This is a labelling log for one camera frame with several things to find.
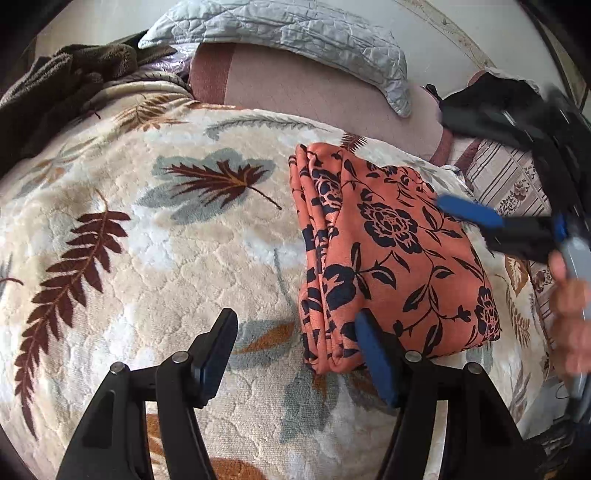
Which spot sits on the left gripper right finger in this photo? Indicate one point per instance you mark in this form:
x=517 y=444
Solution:
x=452 y=423

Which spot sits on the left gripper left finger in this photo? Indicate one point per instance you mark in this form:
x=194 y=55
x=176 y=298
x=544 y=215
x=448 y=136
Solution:
x=111 y=439

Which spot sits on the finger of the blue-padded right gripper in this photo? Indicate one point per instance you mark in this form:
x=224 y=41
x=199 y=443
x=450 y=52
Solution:
x=525 y=237

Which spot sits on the orange black floral garment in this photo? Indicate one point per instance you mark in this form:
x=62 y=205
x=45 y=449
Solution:
x=375 y=240

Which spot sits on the right hand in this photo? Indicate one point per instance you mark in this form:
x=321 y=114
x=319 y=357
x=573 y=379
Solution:
x=569 y=331

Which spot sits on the black garment on bed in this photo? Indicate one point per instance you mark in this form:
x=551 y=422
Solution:
x=482 y=107

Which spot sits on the striped floral pillow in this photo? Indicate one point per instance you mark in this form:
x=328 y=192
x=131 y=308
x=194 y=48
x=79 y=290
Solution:
x=505 y=180

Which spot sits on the cream leaf-pattern plush blanket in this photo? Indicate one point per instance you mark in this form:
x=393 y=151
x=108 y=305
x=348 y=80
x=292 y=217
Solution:
x=124 y=239

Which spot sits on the grey quilted pillow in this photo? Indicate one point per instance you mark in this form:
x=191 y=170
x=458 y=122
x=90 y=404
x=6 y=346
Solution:
x=319 y=32

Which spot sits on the pink bed sheet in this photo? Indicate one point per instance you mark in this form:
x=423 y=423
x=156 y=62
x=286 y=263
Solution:
x=257 y=77

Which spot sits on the dark brown fleece blanket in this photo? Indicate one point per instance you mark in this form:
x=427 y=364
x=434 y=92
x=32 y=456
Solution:
x=54 y=90

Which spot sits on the purple satin cloth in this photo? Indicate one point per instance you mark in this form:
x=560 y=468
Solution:
x=169 y=59

